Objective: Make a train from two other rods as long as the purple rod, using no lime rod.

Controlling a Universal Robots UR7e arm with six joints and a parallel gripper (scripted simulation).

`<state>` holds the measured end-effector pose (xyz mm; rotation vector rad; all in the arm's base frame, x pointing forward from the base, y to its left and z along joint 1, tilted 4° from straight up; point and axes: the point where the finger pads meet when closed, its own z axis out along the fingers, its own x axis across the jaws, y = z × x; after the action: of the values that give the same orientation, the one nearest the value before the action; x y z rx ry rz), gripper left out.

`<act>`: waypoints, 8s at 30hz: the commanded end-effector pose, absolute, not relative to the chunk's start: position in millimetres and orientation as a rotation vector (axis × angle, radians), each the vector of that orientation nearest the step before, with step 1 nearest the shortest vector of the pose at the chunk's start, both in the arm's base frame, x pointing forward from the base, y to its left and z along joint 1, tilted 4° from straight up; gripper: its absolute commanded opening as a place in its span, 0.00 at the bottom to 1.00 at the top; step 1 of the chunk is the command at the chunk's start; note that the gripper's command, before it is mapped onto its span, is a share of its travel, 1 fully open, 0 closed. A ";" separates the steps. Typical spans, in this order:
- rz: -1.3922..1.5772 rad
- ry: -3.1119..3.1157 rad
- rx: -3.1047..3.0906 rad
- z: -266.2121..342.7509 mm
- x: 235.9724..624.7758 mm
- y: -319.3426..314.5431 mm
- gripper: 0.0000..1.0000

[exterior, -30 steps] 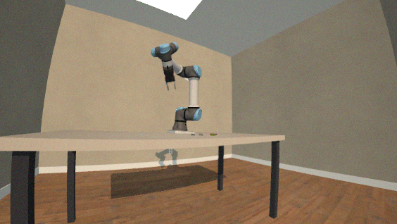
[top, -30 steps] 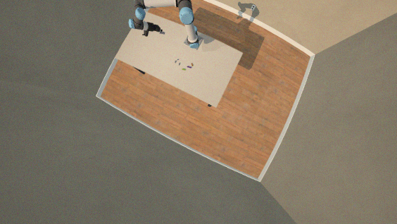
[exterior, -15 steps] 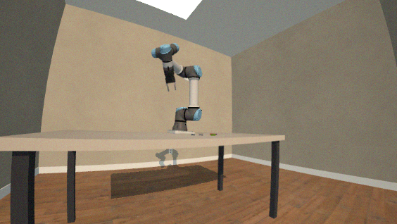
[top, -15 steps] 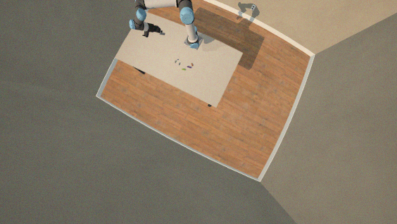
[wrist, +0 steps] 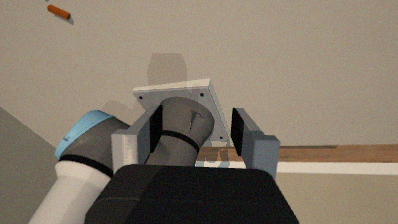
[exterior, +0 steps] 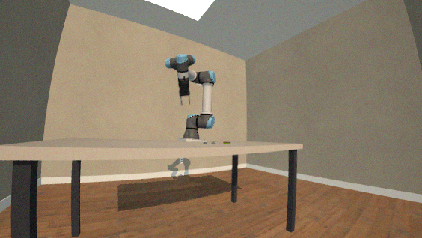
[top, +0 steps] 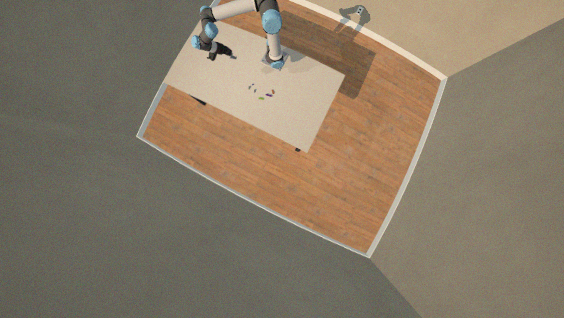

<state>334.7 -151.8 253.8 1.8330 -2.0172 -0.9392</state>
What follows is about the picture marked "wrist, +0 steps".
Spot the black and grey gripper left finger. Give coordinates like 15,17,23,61
111,104,163,174

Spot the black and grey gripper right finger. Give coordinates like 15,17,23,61
231,108,280,180

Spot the orange rod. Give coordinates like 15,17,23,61
47,4,70,20

